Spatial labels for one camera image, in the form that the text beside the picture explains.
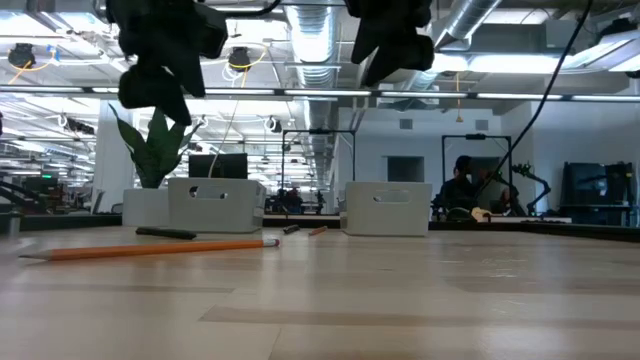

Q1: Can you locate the long ceiling light bar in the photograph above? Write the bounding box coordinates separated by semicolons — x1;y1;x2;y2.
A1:
0;84;640;102

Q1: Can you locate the silver spiral air duct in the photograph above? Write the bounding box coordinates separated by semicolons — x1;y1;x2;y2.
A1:
402;0;503;94
283;0;342;174

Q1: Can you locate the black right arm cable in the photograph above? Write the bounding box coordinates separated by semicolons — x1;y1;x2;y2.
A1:
469;0;596;204

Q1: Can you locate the black equipment cart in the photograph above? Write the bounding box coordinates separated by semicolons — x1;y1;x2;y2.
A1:
559;160;639;227

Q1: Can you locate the green snake plant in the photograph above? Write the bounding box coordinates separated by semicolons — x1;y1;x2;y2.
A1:
108;103;204;190

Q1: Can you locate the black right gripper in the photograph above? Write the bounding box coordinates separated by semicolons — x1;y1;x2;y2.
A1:
344;0;435;87

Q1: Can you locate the person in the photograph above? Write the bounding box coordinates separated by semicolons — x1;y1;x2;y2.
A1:
434;154;481;221

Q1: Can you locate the black ceiling device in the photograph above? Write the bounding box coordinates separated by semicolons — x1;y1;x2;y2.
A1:
228;46;253;74
7;42;37;70

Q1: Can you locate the black aluminium table frame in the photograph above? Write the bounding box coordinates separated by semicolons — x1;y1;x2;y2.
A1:
0;212;640;244

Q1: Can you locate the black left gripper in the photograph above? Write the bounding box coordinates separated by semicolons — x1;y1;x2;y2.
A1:
105;0;229;126

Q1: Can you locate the yellow hanging cord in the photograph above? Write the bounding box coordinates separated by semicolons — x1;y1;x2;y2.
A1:
453;72;464;124

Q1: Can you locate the white plant pot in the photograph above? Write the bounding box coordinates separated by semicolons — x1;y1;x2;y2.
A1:
121;187;171;228

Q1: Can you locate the light grey plastic bin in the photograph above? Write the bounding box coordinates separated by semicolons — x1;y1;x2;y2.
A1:
167;177;268;235
341;180;434;238

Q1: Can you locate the black frame stand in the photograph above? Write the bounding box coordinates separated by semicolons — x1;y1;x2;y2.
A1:
440;133;514;216
281;128;358;201

